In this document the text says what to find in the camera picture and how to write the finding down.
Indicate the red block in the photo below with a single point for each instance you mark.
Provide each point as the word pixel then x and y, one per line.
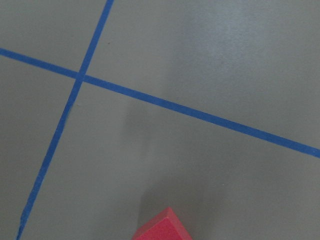
pixel 164 226

